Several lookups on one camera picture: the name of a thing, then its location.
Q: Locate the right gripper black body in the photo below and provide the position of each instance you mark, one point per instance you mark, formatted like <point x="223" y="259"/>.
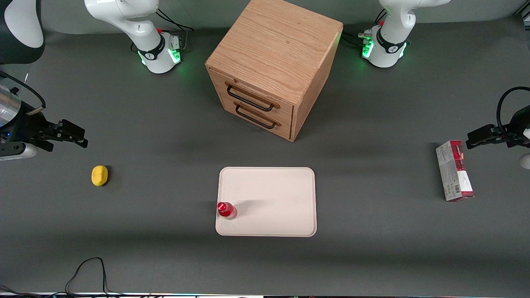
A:
<point x="28" y="126"/>

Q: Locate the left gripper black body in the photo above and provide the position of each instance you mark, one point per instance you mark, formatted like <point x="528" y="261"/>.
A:
<point x="516" y="127"/>

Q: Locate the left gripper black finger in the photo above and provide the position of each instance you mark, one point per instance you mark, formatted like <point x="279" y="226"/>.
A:
<point x="475" y="144"/>
<point x="482" y="133"/>

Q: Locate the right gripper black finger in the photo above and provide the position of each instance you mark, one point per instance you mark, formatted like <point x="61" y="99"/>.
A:
<point x="73" y="130"/>
<point x="79" y="143"/>

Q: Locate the red coke bottle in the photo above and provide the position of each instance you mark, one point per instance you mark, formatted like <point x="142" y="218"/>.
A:
<point x="227" y="211"/>

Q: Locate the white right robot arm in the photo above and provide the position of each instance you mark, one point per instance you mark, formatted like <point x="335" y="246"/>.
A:
<point x="140" y="29"/>

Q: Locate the white rectangular tray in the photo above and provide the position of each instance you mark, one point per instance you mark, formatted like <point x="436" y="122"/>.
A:
<point x="273" y="198"/>

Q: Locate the grey and red carton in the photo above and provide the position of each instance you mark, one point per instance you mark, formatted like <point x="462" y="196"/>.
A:
<point x="453" y="171"/>

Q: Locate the yellow lemon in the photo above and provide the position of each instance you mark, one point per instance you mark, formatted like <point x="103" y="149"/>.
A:
<point x="99" y="176"/>

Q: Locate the wooden drawer cabinet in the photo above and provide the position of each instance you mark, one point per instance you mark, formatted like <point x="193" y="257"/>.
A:
<point x="273" y="45"/>

